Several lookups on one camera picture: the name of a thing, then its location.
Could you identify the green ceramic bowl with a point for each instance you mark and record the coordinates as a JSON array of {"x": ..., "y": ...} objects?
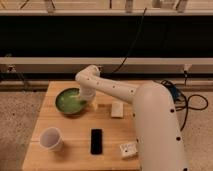
[{"x": 68, "y": 102}]

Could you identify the white printed carton box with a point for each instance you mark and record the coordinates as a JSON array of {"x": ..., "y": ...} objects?
[{"x": 128, "y": 150}]

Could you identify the white paper cup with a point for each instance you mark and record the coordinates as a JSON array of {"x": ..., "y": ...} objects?
[{"x": 51, "y": 139}]

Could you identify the black smartphone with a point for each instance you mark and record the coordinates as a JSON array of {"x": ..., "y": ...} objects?
[{"x": 96, "y": 147}]

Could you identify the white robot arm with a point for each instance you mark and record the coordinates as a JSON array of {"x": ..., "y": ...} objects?
[{"x": 158, "y": 136}]

